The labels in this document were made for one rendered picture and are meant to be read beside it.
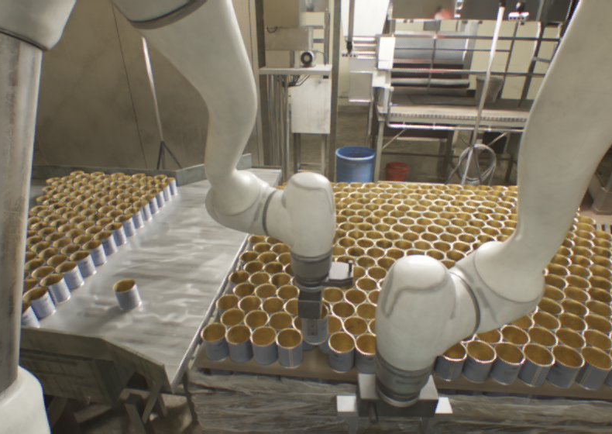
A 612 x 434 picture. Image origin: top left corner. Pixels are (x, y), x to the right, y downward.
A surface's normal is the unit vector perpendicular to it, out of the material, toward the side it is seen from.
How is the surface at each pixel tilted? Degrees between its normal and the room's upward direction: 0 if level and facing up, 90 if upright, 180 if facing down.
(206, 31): 119
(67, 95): 90
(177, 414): 0
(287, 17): 90
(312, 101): 90
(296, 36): 90
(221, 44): 111
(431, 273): 14
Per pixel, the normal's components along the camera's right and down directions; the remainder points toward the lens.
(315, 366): -0.04, -0.88
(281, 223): -0.51, 0.35
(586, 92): -0.76, 0.51
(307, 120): -0.13, 0.48
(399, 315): -0.68, 0.24
